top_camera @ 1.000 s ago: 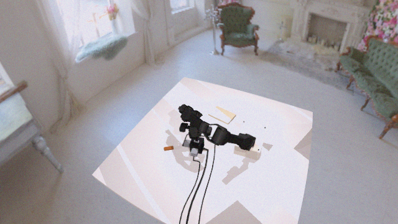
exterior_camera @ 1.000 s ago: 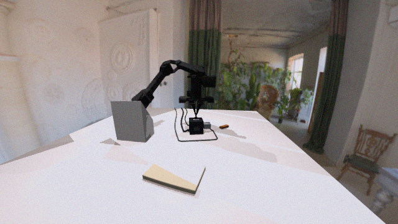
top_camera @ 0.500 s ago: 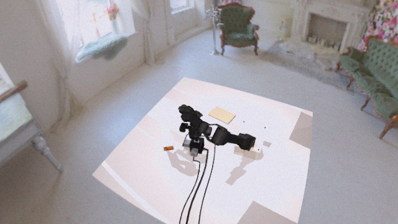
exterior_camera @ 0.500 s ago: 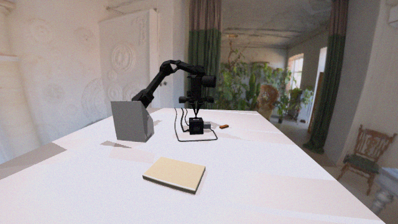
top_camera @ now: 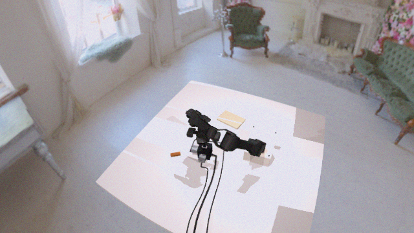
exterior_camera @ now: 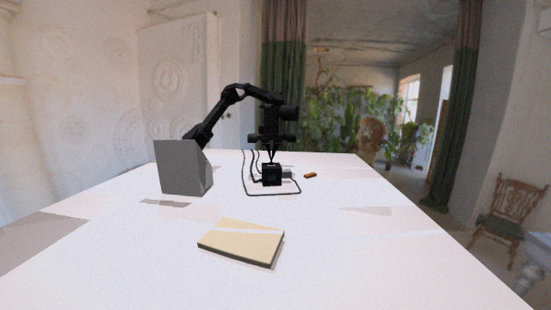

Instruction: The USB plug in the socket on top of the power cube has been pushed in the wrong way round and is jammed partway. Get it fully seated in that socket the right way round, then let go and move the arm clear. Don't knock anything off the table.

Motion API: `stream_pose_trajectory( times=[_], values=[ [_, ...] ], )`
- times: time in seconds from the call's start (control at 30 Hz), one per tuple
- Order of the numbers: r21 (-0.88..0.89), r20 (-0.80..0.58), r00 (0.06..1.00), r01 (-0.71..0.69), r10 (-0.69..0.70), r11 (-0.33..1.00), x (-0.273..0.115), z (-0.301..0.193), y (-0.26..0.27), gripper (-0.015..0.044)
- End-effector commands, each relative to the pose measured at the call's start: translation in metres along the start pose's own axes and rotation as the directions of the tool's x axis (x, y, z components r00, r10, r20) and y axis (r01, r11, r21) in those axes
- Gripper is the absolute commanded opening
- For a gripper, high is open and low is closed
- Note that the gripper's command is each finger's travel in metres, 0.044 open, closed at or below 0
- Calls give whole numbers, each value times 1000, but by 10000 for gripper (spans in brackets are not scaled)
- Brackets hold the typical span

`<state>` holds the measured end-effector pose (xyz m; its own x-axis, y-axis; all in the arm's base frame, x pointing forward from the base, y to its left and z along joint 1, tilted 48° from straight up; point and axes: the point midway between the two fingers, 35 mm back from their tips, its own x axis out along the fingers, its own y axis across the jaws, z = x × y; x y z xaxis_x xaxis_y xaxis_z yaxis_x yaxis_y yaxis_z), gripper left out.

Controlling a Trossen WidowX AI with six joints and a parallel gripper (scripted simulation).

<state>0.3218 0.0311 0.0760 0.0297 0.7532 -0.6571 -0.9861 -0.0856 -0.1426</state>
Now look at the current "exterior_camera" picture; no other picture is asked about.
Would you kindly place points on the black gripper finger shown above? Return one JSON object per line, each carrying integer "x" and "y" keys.
{"x": 268, "y": 148}
{"x": 275, "y": 146}

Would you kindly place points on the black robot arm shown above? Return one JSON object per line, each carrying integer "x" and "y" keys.
{"x": 273, "y": 105}

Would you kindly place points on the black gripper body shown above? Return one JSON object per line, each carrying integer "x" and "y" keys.
{"x": 271, "y": 132}

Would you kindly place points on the brown rectangular bar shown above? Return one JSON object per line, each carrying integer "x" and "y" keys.
{"x": 307, "y": 176}

